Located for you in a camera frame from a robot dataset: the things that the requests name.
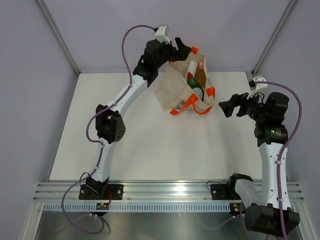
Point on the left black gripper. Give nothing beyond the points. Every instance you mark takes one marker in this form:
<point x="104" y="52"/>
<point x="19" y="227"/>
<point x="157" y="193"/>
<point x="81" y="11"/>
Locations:
<point x="181" y="53"/>

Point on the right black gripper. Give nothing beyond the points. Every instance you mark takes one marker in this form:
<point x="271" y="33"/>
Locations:
<point x="228" y="106"/>

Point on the white bottle black cap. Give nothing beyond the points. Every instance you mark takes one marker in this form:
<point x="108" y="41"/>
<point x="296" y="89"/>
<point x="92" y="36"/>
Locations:
<point x="192" y="67"/>

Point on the canvas bag orange handles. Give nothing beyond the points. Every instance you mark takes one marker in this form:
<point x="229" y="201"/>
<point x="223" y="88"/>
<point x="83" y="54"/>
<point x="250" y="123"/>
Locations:
<point x="175" y="95"/>

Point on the amber bottle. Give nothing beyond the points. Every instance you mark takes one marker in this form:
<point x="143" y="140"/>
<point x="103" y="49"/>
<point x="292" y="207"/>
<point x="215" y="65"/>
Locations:
<point x="201" y="75"/>

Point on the green dish soap bottle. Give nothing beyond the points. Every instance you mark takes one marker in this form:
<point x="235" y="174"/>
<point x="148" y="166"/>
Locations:
<point x="195" y="85"/>

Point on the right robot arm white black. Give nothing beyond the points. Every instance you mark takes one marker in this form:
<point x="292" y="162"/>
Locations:
<point x="269" y="212"/>

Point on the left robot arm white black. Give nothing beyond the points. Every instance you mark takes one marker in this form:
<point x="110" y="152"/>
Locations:
<point x="109" y="122"/>

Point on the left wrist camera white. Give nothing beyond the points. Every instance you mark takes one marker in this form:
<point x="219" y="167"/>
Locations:
<point x="161" y="34"/>

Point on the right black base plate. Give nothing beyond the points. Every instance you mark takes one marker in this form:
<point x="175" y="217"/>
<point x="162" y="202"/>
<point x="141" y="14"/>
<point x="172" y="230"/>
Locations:
<point x="223" y="192"/>

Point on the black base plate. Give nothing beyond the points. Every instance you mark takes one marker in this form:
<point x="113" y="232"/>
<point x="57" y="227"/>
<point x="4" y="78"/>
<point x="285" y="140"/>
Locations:
<point x="113" y="192"/>
<point x="223" y="192"/>

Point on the aluminium rail frame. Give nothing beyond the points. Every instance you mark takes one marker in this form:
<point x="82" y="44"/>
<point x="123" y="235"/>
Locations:
<point x="140" y="191"/>

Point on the right corner aluminium post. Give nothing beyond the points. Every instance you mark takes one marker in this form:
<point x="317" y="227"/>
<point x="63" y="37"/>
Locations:
<point x="276" y="32"/>

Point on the corner aluminium post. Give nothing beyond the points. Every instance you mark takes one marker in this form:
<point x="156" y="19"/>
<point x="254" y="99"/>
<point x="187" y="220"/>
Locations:
<point x="48" y="18"/>
<point x="276" y="32"/>

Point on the left corner aluminium post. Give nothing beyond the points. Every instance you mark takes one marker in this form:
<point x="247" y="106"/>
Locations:
<point x="48" y="18"/>

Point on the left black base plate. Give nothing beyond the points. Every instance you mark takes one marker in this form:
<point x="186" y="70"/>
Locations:
<point x="113" y="192"/>

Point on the white slotted cable duct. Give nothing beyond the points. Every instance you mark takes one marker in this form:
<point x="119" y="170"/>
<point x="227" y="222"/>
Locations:
<point x="149" y="207"/>

